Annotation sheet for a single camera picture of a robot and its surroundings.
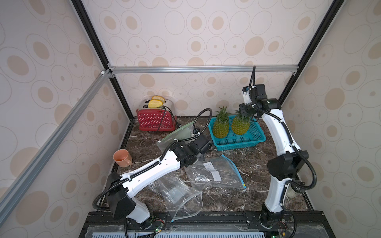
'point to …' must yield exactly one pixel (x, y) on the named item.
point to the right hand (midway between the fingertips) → (240, 108)
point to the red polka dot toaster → (158, 119)
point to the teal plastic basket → (254, 135)
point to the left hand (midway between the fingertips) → (200, 150)
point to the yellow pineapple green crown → (221, 124)
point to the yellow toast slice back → (158, 97)
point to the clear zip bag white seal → (182, 199)
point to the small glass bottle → (290, 193)
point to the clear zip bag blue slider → (219, 171)
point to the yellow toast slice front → (155, 103)
